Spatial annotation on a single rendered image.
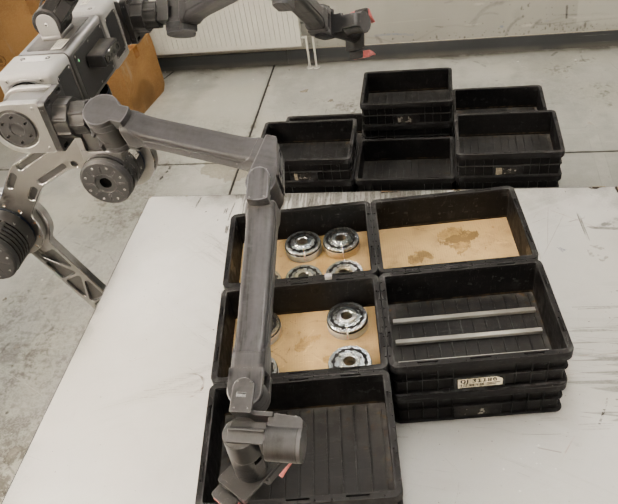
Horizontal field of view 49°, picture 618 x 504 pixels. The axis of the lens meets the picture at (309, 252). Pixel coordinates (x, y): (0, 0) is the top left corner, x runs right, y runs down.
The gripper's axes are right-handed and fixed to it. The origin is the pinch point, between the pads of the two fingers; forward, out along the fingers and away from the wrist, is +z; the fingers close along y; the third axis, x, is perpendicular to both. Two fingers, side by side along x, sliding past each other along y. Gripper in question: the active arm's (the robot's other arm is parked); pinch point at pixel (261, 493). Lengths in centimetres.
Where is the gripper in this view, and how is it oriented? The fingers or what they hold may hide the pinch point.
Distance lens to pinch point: 127.2
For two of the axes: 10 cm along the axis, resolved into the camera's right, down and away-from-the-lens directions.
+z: 1.2, 7.3, 6.8
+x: -7.6, -3.7, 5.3
